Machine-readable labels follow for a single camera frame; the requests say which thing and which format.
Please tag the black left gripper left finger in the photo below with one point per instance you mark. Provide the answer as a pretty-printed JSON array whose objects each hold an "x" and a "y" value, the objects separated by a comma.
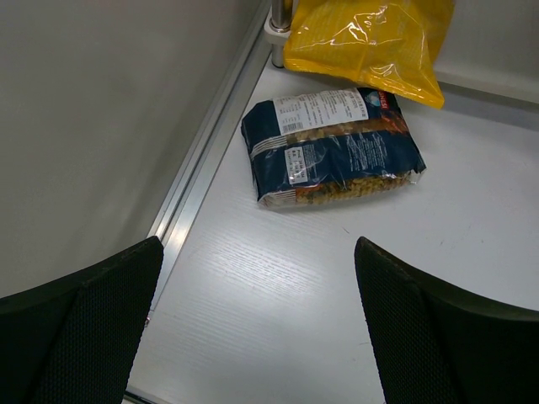
[{"x": 74, "y": 339}]

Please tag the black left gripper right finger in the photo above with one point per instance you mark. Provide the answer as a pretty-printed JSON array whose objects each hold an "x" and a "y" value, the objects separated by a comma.
[{"x": 435, "y": 342}]

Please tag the yellow pasta bag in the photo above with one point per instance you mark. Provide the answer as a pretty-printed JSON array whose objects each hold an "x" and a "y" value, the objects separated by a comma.
[{"x": 388, "y": 45}]

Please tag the aluminium table edge rail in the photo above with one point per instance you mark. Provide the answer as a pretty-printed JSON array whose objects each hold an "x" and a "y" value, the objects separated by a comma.
[{"x": 189, "y": 188}]

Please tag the dark blue fusilli bag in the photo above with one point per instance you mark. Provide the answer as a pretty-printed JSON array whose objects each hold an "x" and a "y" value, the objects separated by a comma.
[{"x": 333, "y": 145}]

